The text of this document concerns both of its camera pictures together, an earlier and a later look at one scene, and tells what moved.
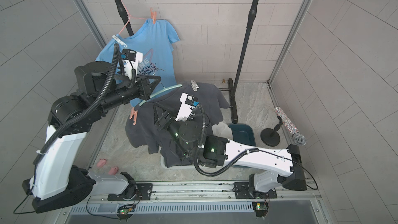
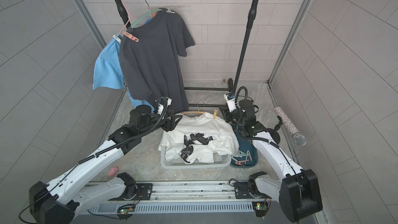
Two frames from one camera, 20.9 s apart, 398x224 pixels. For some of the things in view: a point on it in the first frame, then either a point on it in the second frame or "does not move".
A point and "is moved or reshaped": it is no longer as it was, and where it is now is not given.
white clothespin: (119, 40) does not move
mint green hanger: (163, 91) -> (150, 12)
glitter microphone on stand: (271, 137) does not move
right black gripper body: (173, 124) -> (237, 116)
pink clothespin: (153, 15) does not move
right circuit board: (261, 208) does not move
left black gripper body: (116, 98) -> (154, 122)
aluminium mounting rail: (193, 192) does not move
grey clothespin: (194, 85) -> (169, 10)
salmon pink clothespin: (133, 112) is moved or reshaped
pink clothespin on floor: (113, 170) does not move
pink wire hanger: (129, 16) does not move
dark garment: (176, 123) -> (152, 55)
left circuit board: (125, 212) does not move
